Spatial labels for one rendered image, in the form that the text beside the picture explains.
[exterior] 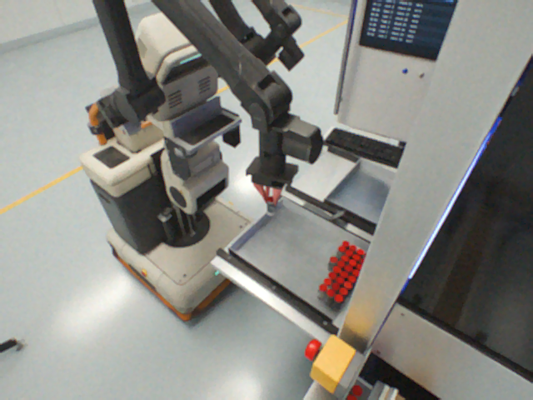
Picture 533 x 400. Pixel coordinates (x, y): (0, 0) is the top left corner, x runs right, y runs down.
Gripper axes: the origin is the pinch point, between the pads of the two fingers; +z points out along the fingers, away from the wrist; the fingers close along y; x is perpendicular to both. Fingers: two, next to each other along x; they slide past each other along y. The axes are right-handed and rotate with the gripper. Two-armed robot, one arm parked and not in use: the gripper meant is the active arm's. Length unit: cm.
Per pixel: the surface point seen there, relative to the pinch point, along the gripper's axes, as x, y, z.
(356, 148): 71, 13, 24
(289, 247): 8.2, 3.0, 24.0
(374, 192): 41, 23, 22
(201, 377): -6, -31, 113
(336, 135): 78, 3, 24
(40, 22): 294, -430, 60
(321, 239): 14.6, 11.2, 23.7
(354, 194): 37.3, 16.8, 22.0
